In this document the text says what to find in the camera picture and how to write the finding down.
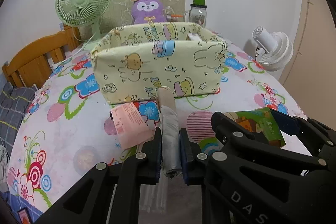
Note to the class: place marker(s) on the green desk fan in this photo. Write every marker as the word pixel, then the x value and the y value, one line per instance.
pixel 81 13

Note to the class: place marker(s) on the floral tablecloth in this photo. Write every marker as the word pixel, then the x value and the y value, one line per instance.
pixel 67 128

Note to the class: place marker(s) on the pink paper packet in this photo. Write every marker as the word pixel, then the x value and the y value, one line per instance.
pixel 130 126

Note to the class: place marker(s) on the yellow cartoon fabric storage box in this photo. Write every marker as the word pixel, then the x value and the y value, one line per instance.
pixel 131 62

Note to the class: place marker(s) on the cotton swab jar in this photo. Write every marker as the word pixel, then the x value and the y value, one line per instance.
pixel 174 18

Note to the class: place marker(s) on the purple plush toy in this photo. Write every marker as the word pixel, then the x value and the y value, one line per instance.
pixel 147 11

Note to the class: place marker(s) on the white standing fan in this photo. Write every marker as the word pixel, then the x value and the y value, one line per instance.
pixel 274 50

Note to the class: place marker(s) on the grey garbage bag roll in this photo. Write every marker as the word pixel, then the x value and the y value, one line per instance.
pixel 169 126

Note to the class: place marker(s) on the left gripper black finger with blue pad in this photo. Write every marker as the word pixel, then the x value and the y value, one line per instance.
pixel 109 194
pixel 199 169

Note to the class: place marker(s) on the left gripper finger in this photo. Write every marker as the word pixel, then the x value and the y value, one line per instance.
pixel 316 137
pixel 255 147

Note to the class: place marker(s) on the grey plaid pillow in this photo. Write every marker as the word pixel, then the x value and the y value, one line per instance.
pixel 14 104

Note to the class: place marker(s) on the glass mason jar green lid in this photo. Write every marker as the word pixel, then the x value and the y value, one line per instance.
pixel 197 13

